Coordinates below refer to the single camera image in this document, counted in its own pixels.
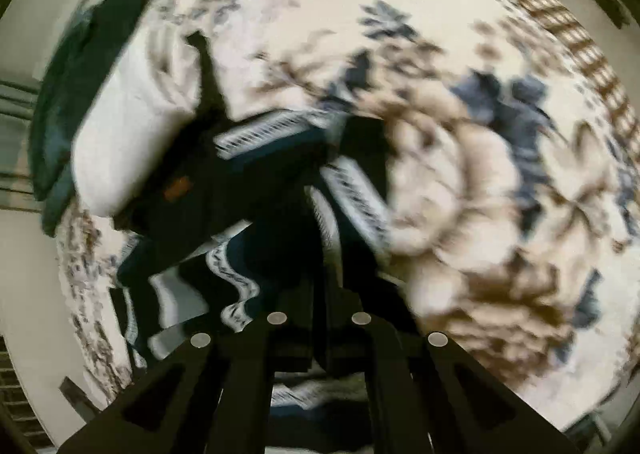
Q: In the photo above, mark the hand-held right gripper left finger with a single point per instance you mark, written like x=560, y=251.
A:
x=260, y=359

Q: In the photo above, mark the dark green blanket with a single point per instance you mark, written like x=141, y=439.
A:
x=70, y=83

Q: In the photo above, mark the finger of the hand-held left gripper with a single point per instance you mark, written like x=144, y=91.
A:
x=211, y=78

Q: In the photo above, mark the bed with floral sheet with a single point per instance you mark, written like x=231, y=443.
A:
x=450, y=8

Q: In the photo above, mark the dark striped garment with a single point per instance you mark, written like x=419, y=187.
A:
x=235, y=279

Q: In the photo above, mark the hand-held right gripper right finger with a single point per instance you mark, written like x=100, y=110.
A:
x=385, y=359

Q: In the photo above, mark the white cloth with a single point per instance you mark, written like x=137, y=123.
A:
x=130, y=133

